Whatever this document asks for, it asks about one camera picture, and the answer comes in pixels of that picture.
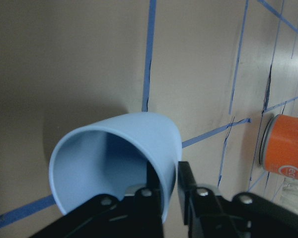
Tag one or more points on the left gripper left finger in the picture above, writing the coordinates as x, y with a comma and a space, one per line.
137, 215

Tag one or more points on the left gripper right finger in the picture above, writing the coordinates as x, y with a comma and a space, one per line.
208, 215

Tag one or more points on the orange can silver lid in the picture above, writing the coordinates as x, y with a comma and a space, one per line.
279, 146

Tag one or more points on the light blue cup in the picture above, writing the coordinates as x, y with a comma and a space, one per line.
109, 156

